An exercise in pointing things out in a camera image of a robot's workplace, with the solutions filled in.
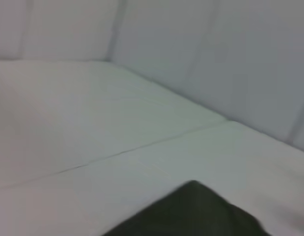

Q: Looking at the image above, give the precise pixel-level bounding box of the dark green FREE t-shirt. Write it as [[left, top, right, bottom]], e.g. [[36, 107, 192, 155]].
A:
[[102, 179, 273, 236]]

